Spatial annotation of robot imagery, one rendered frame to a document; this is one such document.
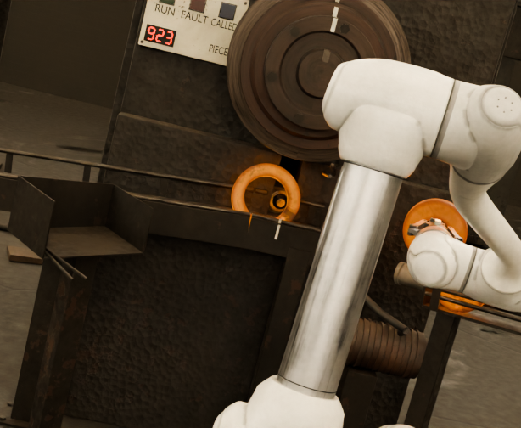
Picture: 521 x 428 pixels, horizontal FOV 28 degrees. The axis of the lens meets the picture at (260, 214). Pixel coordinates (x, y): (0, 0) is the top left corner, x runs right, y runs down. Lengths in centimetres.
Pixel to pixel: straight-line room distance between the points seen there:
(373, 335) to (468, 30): 85
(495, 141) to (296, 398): 51
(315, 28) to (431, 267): 74
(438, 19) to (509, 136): 123
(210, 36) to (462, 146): 125
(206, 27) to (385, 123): 121
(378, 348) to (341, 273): 102
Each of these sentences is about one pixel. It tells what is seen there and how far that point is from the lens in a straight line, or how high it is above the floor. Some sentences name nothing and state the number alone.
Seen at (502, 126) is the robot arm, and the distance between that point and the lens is 161.
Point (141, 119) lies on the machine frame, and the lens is 276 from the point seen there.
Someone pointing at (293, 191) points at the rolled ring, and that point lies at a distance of 273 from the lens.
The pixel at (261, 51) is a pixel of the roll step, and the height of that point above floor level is 113.
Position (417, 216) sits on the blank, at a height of 85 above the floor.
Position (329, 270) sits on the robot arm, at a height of 88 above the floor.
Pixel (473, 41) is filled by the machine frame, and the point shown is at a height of 128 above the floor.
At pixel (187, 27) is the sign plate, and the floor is 113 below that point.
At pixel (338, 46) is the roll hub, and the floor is 119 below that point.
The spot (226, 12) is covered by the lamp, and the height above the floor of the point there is 120.
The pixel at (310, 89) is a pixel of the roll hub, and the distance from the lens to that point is 255.
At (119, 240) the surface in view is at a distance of 254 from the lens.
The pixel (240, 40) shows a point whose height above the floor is 114.
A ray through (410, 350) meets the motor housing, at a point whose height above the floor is 50.
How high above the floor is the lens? 128
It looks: 12 degrees down
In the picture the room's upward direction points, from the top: 14 degrees clockwise
